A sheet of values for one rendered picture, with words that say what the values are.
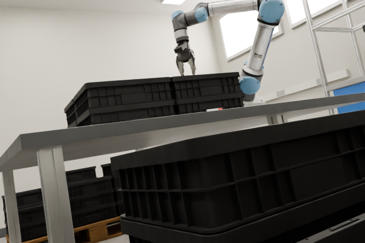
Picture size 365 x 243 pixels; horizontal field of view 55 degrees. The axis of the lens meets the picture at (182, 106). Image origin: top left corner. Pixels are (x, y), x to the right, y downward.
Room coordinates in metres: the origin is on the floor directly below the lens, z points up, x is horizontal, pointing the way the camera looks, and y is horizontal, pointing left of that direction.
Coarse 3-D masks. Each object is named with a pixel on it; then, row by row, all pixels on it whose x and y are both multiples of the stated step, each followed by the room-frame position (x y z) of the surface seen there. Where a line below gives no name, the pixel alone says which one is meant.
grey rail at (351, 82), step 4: (360, 76) 3.02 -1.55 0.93; (364, 76) 2.99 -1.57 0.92; (348, 80) 3.12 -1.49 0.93; (352, 80) 3.09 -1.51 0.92; (356, 80) 3.06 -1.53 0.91; (360, 80) 3.03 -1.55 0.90; (364, 80) 3.00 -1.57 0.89; (336, 84) 3.23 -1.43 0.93; (340, 84) 3.19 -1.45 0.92; (344, 84) 3.16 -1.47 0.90; (348, 84) 3.13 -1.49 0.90; (352, 84) 3.10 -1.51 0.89; (324, 88) 3.34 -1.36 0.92; (328, 88) 3.30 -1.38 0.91; (332, 88) 3.27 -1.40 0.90; (336, 88) 3.23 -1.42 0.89
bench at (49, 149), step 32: (352, 96) 1.66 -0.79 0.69; (96, 128) 1.00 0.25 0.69; (128, 128) 1.06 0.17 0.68; (160, 128) 1.11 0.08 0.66; (192, 128) 1.35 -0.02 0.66; (224, 128) 1.89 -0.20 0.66; (0, 160) 1.56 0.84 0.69; (32, 160) 1.53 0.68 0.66; (64, 160) 2.24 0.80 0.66; (64, 192) 0.99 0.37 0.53; (64, 224) 0.99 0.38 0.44
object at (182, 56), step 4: (176, 40) 1.83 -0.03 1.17; (180, 40) 1.81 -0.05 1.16; (184, 40) 1.83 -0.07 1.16; (188, 40) 1.84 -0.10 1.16; (188, 44) 1.87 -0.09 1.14; (188, 48) 1.86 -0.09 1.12; (184, 52) 1.81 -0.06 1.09; (188, 52) 1.80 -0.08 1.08; (192, 52) 1.85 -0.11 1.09; (180, 56) 1.82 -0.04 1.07; (184, 56) 1.81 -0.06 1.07; (188, 56) 1.81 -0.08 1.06; (184, 60) 1.86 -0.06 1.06
